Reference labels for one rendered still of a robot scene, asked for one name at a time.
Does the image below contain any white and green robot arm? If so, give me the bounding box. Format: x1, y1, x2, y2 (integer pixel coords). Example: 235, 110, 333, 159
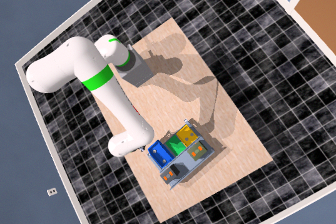
26, 34, 155, 157

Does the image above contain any yellow bin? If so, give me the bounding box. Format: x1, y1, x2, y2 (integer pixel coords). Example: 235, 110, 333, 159
176, 125, 198, 147

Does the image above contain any blue bin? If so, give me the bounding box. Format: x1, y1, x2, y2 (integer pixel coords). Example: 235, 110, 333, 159
148, 140, 174, 168

